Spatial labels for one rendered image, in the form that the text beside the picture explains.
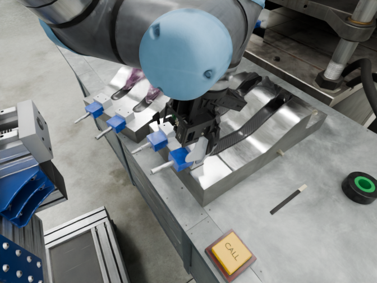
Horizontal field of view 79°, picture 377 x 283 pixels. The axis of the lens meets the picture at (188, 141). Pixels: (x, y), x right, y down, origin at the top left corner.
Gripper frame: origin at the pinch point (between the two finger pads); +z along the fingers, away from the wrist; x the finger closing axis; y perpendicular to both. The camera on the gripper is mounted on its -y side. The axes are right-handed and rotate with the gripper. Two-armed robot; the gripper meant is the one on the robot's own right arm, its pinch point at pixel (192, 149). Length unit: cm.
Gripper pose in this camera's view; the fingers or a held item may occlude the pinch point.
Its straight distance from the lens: 53.4
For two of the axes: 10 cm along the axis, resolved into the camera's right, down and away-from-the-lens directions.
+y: -8.0, 3.3, -4.9
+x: 5.6, 7.0, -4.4
